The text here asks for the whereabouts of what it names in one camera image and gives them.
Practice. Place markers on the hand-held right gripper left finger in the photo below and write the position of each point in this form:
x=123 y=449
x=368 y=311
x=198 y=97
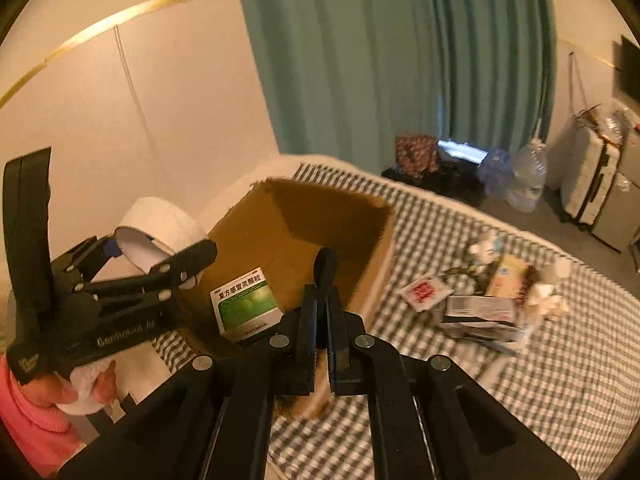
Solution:
x=310 y=320

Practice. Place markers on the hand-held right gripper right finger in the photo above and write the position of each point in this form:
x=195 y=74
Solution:
x=336 y=330

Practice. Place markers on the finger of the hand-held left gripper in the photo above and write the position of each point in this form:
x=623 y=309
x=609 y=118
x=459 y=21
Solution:
x=84 y=256
x=185 y=260

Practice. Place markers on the black hair brush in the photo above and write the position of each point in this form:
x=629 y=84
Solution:
x=326 y=267

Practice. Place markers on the brown cardboard box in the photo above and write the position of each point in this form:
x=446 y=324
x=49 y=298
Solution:
x=310 y=220

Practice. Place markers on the person's left forearm pink sleeve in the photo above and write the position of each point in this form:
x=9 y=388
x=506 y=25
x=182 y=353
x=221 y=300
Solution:
x=25 y=425

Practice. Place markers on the person's left hand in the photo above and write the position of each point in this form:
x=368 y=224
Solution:
x=97 y=385

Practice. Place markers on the green and white medicine box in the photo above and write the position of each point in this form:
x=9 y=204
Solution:
x=245 y=305

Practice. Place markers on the red and white packet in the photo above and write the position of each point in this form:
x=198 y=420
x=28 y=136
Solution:
x=426 y=292

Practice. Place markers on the black and white carton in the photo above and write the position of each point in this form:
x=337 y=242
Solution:
x=477 y=307

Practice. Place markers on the flat dark printed packet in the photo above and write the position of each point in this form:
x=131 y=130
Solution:
x=480 y=337

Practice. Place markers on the small white toy figure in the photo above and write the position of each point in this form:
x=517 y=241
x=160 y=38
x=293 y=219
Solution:
x=484 y=250

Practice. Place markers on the checked bed sheet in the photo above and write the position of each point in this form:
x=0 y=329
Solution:
x=500 y=400

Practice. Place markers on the yellow packet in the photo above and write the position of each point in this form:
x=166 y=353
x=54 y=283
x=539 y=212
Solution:
x=507 y=275

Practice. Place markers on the pile of dark clothes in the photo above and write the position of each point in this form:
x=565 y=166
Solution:
x=445 y=182

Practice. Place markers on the patterned dark bag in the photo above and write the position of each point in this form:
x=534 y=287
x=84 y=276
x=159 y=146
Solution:
x=417 y=155

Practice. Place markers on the crumpled white tissue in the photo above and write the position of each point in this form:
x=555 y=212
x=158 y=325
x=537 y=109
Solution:
x=549 y=302

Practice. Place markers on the blue plastic bag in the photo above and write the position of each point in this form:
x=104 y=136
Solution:
x=495 y=170

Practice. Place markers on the large clear water bottle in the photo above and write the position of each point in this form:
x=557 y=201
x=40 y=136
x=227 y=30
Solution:
x=529 y=177

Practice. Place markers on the teal curtain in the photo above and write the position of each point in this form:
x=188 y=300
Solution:
x=350 y=60

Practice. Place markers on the white suitcase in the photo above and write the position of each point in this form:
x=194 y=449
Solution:
x=590 y=175

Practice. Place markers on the grey cabinet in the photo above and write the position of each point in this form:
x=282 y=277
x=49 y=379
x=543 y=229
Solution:
x=622 y=200

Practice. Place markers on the clear plastic bag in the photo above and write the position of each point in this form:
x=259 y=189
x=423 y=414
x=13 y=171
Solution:
x=612 y=122

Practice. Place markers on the black wall television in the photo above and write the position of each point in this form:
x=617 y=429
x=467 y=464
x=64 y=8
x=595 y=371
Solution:
x=631 y=70

